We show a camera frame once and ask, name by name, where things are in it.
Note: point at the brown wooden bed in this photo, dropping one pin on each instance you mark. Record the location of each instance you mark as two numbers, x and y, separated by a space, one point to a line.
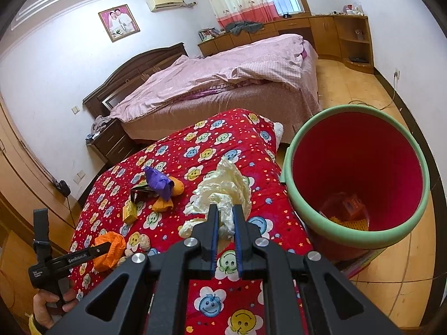
269 99

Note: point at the red smiley flower blanket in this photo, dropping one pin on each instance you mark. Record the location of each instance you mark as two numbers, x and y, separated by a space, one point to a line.
154 198

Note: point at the purple plastic wrapper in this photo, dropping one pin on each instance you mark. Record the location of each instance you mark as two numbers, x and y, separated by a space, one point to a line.
159 183

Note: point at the yellow foam fruit net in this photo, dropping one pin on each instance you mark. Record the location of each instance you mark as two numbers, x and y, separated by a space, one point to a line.
359 225

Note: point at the dark clothes on cabinet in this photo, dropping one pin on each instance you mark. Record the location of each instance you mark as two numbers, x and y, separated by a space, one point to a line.
237 27

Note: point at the peanuts in shell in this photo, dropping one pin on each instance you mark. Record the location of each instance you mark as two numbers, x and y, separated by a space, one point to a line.
135 242

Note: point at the orange wrapper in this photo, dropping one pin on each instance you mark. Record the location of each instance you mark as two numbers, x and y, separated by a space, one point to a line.
165 200

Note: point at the black charger on wall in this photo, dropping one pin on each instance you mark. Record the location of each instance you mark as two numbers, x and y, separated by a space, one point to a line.
62 187

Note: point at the books on cabinet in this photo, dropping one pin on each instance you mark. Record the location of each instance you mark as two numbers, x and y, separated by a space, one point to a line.
208 34

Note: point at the red bin with green rim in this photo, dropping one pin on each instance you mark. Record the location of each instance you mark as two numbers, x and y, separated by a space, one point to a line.
357 150

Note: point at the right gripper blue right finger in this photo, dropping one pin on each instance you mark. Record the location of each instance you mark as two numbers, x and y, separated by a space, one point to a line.
241 239

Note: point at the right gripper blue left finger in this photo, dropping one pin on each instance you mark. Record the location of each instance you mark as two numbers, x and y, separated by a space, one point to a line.
209 240

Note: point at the wooden wardrobe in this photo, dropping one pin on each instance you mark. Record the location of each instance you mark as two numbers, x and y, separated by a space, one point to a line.
24 187

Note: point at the wall air conditioner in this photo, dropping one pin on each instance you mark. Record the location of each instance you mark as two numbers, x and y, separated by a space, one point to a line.
159 5

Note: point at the yellow green bean cake box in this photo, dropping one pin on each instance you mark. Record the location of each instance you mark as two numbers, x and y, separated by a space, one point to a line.
129 212

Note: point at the framed wedding photo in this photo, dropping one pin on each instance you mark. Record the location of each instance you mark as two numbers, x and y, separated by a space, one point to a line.
118 22

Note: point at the dark wooden nightstand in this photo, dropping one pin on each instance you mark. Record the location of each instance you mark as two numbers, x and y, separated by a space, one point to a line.
112 144

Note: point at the orange cardboard box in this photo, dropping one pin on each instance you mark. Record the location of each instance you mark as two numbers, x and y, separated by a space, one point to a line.
344 207

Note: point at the pink quilt on bed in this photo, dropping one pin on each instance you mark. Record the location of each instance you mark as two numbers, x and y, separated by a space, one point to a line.
280 59

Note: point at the cream plastic bag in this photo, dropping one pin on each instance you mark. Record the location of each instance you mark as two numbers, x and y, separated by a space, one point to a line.
226 186

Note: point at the wooden cabinet desk unit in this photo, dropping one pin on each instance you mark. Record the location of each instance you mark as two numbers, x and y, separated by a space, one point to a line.
344 38

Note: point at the clothes on nightstand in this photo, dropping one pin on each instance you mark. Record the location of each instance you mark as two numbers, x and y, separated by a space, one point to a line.
99 125

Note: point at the orange foam net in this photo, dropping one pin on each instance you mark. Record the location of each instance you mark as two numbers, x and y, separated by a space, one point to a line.
110 259

